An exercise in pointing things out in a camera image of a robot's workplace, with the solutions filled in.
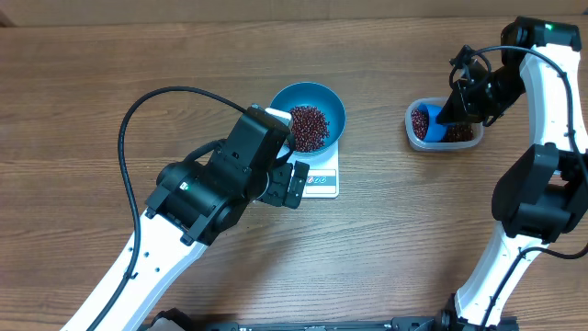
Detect blue plastic measuring scoop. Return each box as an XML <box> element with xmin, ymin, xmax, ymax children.
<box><xmin>417</xmin><ymin>103</ymin><xmax>450</xmax><ymax>143</ymax></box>

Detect clear plastic bean container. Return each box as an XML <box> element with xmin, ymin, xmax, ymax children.
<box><xmin>405</xmin><ymin>97</ymin><xmax>484</xmax><ymax>152</ymax></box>

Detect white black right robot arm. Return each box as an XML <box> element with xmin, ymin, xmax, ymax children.
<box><xmin>428</xmin><ymin>17</ymin><xmax>587</xmax><ymax>330</ymax></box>

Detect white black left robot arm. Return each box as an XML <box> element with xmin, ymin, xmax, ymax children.
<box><xmin>64</xmin><ymin>107</ymin><xmax>309</xmax><ymax>330</ymax></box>

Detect teal plastic bowl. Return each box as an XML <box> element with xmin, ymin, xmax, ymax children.
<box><xmin>270</xmin><ymin>82</ymin><xmax>346</xmax><ymax>153</ymax></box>

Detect white digital kitchen scale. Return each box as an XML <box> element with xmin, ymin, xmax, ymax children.
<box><xmin>288</xmin><ymin>142</ymin><xmax>340</xmax><ymax>199</ymax></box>

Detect red beans in container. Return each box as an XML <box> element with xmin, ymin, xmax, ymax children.
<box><xmin>411</xmin><ymin>108</ymin><xmax>474</xmax><ymax>143</ymax></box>

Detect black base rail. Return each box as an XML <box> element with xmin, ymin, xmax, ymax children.
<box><xmin>197</xmin><ymin>315</ymin><xmax>520</xmax><ymax>331</ymax></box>

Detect red beans in bowl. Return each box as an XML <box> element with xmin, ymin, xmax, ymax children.
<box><xmin>290</xmin><ymin>106</ymin><xmax>330</xmax><ymax>153</ymax></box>

